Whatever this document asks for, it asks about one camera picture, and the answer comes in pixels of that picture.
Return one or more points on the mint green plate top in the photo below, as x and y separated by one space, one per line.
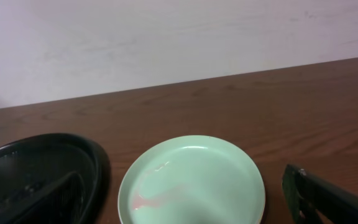
192 179

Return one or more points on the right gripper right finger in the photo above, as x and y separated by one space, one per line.
308 195

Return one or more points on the round black tray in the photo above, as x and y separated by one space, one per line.
48 157

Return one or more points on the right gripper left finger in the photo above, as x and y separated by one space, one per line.
59 201

